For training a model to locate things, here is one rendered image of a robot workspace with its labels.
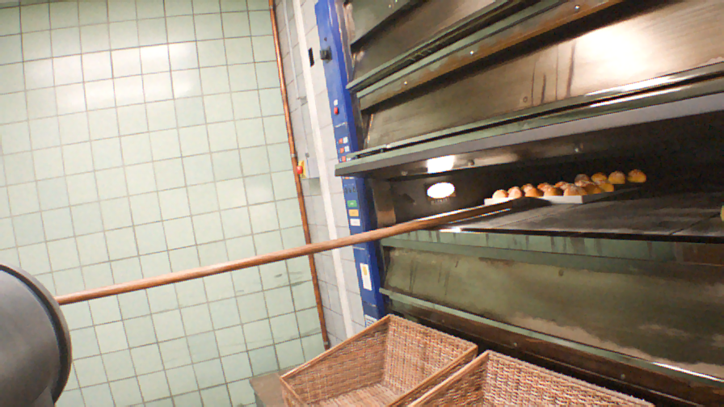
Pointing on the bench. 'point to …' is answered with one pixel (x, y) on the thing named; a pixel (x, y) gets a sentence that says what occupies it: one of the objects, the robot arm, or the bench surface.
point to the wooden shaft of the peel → (274, 256)
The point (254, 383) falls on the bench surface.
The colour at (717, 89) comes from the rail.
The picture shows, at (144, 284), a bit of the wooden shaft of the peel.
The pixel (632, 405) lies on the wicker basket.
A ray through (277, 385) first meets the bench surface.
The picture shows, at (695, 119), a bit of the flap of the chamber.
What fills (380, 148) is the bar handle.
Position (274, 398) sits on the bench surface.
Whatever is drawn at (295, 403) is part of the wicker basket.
